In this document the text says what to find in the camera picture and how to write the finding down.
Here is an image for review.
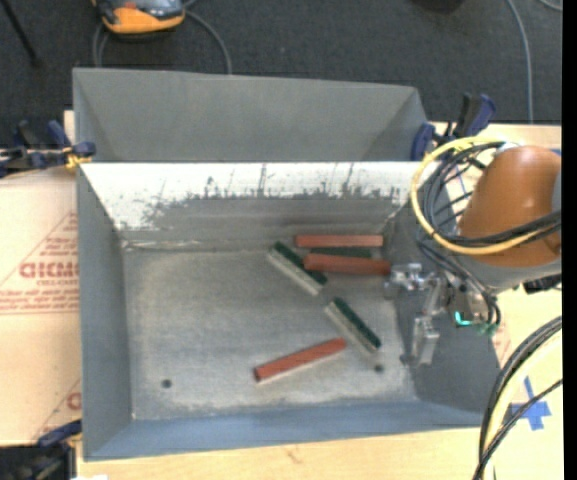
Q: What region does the brown cardboard board, red print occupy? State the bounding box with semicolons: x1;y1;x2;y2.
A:
0;166;85;450

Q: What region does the grey metal bin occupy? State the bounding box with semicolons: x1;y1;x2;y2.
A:
71;66;503;462

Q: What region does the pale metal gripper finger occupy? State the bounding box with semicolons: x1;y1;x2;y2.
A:
399;316;441;368
383;262;440;301

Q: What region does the black cylinder on white bracket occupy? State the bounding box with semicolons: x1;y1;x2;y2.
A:
522;275;563;294

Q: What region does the dark green flat block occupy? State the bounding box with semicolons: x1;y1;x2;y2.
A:
312;246;374;260
266;240;329;298
323;296;384;357

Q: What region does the red-brown flat block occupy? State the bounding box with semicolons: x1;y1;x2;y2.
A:
302;252;394;277
252;337;348;385
293;233;385;250

